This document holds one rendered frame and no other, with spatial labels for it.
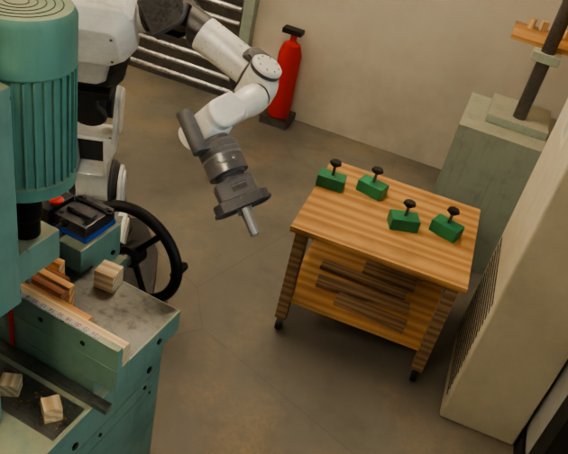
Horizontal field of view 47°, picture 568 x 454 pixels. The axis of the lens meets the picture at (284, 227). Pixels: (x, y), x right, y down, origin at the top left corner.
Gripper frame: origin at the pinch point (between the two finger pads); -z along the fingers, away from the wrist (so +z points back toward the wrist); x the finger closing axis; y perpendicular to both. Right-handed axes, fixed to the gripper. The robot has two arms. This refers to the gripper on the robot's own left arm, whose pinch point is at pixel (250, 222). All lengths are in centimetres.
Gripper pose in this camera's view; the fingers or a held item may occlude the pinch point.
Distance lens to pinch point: 138.3
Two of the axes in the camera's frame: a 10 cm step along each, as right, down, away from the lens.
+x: -9.1, 3.8, -1.8
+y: 1.2, -1.9, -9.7
